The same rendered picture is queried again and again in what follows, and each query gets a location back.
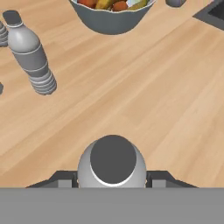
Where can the dark grey sink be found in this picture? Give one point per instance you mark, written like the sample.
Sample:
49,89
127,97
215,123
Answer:
211,13

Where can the red round fruit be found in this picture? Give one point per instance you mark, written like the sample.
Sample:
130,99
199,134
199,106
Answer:
86,3

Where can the grey round container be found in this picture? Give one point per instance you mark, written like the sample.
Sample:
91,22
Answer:
175,2

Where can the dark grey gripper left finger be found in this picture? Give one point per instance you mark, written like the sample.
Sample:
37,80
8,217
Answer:
62,178

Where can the grey fruit bowl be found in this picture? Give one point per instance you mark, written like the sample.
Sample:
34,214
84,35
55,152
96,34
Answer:
112,19

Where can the yellow banana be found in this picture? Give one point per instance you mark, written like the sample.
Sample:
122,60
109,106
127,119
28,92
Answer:
105,3

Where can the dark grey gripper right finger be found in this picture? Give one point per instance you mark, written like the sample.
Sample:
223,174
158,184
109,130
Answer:
163,178

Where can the grey plastic bottle dark cap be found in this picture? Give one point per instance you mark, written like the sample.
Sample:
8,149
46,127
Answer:
3,33
113,163
30,55

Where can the orange round fruit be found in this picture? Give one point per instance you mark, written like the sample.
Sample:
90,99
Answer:
120,5

